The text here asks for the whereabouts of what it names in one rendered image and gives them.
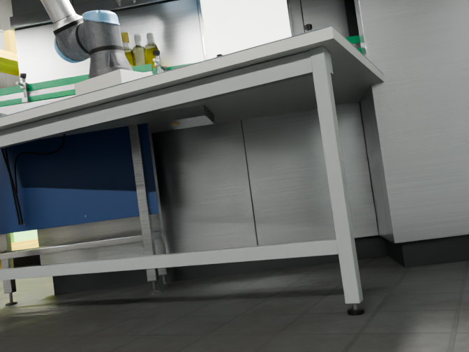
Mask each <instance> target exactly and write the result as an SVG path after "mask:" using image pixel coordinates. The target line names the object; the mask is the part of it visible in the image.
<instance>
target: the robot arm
mask: <svg viewBox="0 0 469 352"><path fill-rule="evenodd" d="M41 2H42V4H43V5H44V7H45V9H46V11H47V13H48V15H49V16H50V19H51V20H52V22H53V24H54V27H53V30H52V31H53V33H54V35H55V36H56V37H55V39H54V48H55V50H56V52H57V54H58V55H59V56H60V57H61V58H62V59H63V60H65V61H68V62H70V63H78V62H81V61H85V60H87V59H88V58H90V66H89V79H91V78H94V77H97V76H99V75H103V74H106V73H110V72H112V71H116V70H119V69H122V70H127V71H133V69H132V67H131V65H130V64H129V62H128V60H127V58H126V55H125V53H124V46H123V42H122V38H121V31H120V27H119V25H120V24H119V21H118V17H117V15H116V14H115V13H113V12H111V11H107V10H93V11H88V12H85V13H84V14H83V15H82V16H79V15H77V14H76V13H75V11H74V9H73V7H72V6H71V4H70V1H69V0H41Z"/></svg>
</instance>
